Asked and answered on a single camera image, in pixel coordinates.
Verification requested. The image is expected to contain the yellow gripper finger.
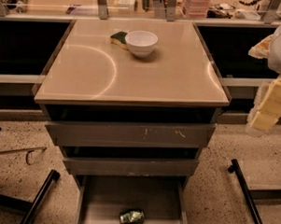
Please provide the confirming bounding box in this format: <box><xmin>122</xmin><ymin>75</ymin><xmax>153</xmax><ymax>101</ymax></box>
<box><xmin>246</xmin><ymin>75</ymin><xmax>281</xmax><ymax>133</ymax></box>
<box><xmin>247</xmin><ymin>35</ymin><xmax>272</xmax><ymax>60</ymax></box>

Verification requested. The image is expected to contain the green can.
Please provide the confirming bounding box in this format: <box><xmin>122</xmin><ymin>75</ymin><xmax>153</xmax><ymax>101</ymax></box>
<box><xmin>119</xmin><ymin>209</ymin><xmax>145</xmax><ymax>224</ymax></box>

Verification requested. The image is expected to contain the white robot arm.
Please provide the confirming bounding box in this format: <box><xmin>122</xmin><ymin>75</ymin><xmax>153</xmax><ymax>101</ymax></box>
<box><xmin>246</xmin><ymin>24</ymin><xmax>281</xmax><ymax>136</ymax></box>

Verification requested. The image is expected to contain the top grey drawer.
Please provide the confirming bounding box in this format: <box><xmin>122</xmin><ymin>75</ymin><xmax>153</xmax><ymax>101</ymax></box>
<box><xmin>46</xmin><ymin>121</ymin><xmax>216</xmax><ymax>148</ymax></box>

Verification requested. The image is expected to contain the grey drawer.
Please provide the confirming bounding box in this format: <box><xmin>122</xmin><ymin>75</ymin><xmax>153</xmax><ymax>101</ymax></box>
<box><xmin>63</xmin><ymin>157</ymin><xmax>198</xmax><ymax>176</ymax></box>
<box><xmin>75</xmin><ymin>175</ymin><xmax>187</xmax><ymax>224</ymax></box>
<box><xmin>46</xmin><ymin>121</ymin><xmax>216</xmax><ymax>148</ymax></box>

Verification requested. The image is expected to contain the middle grey drawer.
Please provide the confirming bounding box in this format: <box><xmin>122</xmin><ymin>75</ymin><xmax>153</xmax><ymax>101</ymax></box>
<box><xmin>63</xmin><ymin>157</ymin><xmax>198</xmax><ymax>176</ymax></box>

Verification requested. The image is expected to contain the grey drawer cabinet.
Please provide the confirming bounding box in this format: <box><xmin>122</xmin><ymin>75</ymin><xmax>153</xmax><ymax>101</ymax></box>
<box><xmin>25</xmin><ymin>15</ymin><xmax>236</xmax><ymax>224</ymax></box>

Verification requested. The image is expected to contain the bottom grey drawer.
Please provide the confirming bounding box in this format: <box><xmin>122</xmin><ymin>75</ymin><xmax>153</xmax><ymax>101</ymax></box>
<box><xmin>75</xmin><ymin>175</ymin><xmax>187</xmax><ymax>224</ymax></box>

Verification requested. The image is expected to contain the pink stacked box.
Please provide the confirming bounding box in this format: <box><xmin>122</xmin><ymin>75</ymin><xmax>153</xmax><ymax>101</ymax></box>
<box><xmin>181</xmin><ymin>0</ymin><xmax>211</xmax><ymax>19</ymax></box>

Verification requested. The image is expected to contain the white bowl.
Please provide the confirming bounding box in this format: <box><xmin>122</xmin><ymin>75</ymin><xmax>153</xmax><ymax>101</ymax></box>
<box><xmin>125</xmin><ymin>31</ymin><xmax>158</xmax><ymax>58</ymax></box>

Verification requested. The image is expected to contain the green yellow sponge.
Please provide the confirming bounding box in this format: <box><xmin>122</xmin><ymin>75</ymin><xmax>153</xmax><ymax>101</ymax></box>
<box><xmin>110</xmin><ymin>31</ymin><xmax>128</xmax><ymax>49</ymax></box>

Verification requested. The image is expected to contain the black right frame leg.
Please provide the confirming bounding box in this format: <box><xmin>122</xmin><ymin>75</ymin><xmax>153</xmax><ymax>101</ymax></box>
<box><xmin>228</xmin><ymin>159</ymin><xmax>281</xmax><ymax>224</ymax></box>

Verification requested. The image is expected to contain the black frame leg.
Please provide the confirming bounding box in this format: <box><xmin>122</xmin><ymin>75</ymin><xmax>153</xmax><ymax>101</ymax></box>
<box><xmin>0</xmin><ymin>170</ymin><xmax>60</xmax><ymax>224</ymax></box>
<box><xmin>228</xmin><ymin>159</ymin><xmax>281</xmax><ymax>224</ymax></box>

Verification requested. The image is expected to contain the right metal post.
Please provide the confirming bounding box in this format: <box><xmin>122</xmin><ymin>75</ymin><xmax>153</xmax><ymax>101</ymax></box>
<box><xmin>166</xmin><ymin>0</ymin><xmax>176</xmax><ymax>21</ymax></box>

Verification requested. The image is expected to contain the metal post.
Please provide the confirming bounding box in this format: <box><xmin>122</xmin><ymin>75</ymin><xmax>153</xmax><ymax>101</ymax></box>
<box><xmin>166</xmin><ymin>0</ymin><xmax>176</xmax><ymax>21</ymax></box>
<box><xmin>97</xmin><ymin>0</ymin><xmax>108</xmax><ymax>20</ymax></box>

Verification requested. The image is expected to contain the left metal post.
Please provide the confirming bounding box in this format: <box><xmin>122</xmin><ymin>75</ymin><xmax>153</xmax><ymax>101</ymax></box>
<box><xmin>97</xmin><ymin>0</ymin><xmax>108</xmax><ymax>20</ymax></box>

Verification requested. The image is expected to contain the cable on floor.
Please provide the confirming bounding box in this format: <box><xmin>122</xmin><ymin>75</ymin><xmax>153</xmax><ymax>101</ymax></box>
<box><xmin>0</xmin><ymin>144</ymin><xmax>48</xmax><ymax>167</ymax></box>

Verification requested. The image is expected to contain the black left frame leg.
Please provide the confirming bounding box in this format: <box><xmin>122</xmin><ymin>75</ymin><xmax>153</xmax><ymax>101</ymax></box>
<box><xmin>0</xmin><ymin>170</ymin><xmax>60</xmax><ymax>224</ymax></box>

